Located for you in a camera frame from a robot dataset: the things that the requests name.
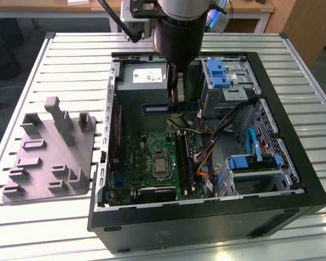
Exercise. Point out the hard disk in blue carrier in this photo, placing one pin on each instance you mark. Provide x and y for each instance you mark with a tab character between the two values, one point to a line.
240	162

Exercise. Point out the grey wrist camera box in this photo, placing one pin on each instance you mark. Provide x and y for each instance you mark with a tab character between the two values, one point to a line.
221	23

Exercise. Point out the silver CPU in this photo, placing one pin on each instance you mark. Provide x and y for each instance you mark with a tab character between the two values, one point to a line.
159	166

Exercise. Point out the black office chair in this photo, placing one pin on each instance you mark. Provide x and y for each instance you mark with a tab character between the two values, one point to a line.
5	49

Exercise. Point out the grey parts rack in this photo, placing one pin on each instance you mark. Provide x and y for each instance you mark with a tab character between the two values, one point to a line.
51	152

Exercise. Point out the metal disk bay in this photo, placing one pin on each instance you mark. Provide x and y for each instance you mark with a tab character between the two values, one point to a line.
256	173

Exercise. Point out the blue plastic drive latch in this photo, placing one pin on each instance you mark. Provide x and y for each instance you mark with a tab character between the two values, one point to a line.
216	73

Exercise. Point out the grey power supply unit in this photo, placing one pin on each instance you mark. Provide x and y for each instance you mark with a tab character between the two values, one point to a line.
135	89

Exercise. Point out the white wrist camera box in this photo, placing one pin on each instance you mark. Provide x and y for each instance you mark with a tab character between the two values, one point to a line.
144	27

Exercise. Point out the black PC case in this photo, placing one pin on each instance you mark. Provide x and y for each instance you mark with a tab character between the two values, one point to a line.
206	225

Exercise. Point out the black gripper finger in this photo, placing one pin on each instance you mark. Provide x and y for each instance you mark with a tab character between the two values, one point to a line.
174	92

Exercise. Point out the green motherboard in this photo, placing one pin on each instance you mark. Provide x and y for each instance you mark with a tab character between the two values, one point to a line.
137	152

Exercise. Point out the metal optical drive cage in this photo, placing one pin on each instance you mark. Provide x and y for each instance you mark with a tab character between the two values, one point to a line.
233	95

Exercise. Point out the brown wooden cabinet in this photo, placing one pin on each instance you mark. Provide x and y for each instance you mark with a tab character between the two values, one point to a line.
309	27

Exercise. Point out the black graphics card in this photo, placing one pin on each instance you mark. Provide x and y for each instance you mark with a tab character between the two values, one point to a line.
156	193

